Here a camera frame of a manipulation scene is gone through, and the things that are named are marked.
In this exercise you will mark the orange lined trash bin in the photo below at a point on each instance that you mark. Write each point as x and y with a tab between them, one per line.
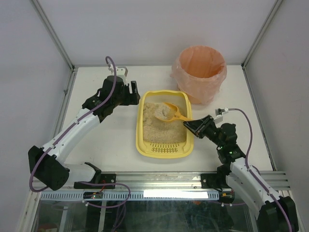
199	71

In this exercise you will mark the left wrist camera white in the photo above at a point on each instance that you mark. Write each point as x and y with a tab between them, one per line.
121	72

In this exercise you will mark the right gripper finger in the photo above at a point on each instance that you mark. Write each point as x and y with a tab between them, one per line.
197	133
198	124

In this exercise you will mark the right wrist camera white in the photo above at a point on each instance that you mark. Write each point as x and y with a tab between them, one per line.
219	114

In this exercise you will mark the aluminium mounting rail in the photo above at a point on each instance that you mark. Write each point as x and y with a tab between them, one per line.
172	180

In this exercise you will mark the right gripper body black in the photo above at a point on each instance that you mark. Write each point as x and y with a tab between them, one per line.
205	128

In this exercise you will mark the white slotted cable duct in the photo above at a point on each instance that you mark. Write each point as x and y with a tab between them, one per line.
133	196

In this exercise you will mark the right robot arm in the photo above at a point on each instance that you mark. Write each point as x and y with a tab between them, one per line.
273	212

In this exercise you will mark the cat litter sand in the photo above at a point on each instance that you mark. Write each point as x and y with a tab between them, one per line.
155	130

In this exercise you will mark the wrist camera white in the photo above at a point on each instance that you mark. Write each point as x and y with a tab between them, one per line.
121	72
219	114

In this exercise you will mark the yellow litter box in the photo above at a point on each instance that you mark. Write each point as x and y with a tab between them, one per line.
159	150

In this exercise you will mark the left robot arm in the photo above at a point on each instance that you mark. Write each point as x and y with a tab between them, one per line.
47	163

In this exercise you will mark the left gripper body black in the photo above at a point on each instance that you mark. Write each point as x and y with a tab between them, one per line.
132	94

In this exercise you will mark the yellow litter scoop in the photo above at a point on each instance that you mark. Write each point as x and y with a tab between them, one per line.
169	112

